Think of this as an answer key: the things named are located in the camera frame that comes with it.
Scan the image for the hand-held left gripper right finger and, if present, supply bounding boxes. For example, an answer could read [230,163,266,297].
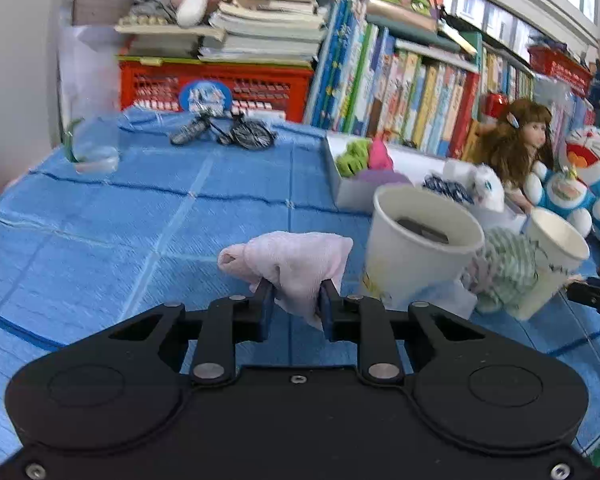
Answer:
[318,280,491,386]

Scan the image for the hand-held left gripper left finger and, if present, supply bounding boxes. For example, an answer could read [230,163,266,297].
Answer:
[107,277,277,386]

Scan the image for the pale pink cloth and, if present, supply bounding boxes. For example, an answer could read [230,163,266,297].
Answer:
[217,231,355,331]

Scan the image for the green striped scrunchie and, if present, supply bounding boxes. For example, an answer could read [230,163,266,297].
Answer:
[472,227,538,313]

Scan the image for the white box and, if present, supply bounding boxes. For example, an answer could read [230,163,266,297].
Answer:
[325,132,528,233]

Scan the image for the purple plush toy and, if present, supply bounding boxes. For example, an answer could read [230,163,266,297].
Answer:
[357,169,413,192]

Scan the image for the white plush toy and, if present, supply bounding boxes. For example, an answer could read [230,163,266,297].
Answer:
[467,164,506,212]

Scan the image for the pink scrunchie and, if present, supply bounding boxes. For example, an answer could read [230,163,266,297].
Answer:
[369,138,395,172]

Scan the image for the paper cup with cat drawing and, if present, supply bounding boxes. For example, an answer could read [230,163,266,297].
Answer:
[512,208,591,322]

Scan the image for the paper cup with elephant drawing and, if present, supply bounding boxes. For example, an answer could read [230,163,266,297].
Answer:
[360,185,486,311]

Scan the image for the grey flat block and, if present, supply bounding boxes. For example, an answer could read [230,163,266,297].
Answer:
[395,215,452,247]

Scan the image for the blue cat plush toy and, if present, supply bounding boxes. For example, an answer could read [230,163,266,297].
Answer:
[524,126,600,251]

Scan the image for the blue checked tablecloth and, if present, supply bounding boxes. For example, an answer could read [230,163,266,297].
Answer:
[0,107,600,466]

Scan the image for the brown haired doll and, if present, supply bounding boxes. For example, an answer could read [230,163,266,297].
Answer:
[475,99,556,211]

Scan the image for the black toy bicycle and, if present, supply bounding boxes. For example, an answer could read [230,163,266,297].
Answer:
[170,107,277,151]

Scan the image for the red tin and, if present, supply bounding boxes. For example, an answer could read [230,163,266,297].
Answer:
[482,91,511,121]

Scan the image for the red plastic crate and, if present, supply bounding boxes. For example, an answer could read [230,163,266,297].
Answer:
[119,56,315,123]

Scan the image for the round blue card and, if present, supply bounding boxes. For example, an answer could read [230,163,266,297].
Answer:
[179,79,233,113]

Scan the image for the red basket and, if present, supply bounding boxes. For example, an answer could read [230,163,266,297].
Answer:
[527,44,593,96]

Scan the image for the row of books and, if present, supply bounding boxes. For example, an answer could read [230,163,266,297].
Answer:
[305,0,596,161]

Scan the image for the stack of books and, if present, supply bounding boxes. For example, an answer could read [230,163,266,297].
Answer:
[115,0,328,66]

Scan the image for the beige beaded roller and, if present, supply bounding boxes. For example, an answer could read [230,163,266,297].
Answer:
[117,14,170,29]

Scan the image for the gridded board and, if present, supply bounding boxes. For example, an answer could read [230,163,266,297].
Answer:
[71,0,133,26]

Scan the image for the glass mug with green handle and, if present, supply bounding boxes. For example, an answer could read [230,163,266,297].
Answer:
[65,115,122,176]

